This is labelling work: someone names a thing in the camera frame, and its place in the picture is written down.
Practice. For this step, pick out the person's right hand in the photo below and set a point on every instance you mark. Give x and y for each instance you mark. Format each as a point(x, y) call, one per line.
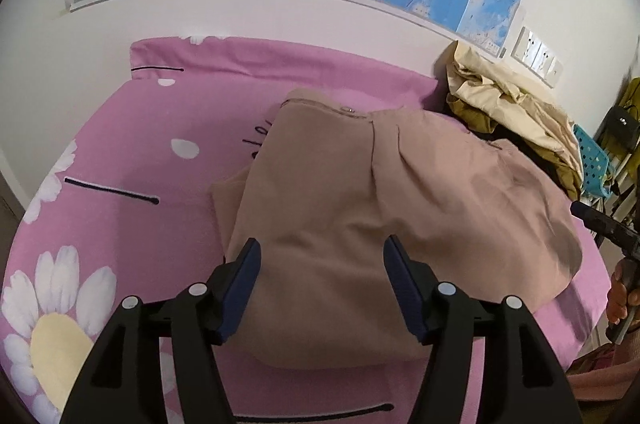
point(620, 291)

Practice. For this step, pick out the olive cloth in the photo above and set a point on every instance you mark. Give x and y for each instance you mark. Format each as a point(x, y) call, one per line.
point(470, 116)

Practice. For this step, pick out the black bag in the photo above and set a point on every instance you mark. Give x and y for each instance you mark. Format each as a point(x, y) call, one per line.
point(622, 121)

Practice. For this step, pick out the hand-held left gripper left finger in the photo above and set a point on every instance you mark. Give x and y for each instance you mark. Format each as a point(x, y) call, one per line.
point(245, 274)

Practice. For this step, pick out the person's olive pants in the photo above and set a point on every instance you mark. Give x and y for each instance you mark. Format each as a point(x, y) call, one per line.
point(607, 409)

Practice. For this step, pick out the pile of beige olive clothes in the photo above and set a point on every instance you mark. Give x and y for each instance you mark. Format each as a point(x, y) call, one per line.
point(505, 89)

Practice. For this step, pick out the white wall switch panel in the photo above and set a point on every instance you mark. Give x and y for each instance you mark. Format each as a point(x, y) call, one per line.
point(537, 54)

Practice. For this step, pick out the pink floral bedsheet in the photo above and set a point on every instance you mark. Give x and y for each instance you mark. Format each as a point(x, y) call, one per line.
point(150, 144)

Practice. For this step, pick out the tan zip jacket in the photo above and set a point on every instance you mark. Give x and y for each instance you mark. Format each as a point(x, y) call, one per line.
point(350, 184)

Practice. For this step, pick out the hanging yellow-green clothes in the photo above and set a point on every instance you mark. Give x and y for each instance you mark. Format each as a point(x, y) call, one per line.
point(634, 91)

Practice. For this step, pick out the person's right forearm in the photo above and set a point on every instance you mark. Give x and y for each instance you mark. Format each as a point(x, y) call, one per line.
point(605, 376)

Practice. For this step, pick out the teal perforated plastic basket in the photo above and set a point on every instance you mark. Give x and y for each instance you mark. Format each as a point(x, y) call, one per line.
point(595, 164)

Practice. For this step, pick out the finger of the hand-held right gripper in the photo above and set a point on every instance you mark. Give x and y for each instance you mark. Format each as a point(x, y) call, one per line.
point(600, 220)

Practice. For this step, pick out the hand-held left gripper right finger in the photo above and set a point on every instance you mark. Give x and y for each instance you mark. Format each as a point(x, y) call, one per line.
point(402, 289)

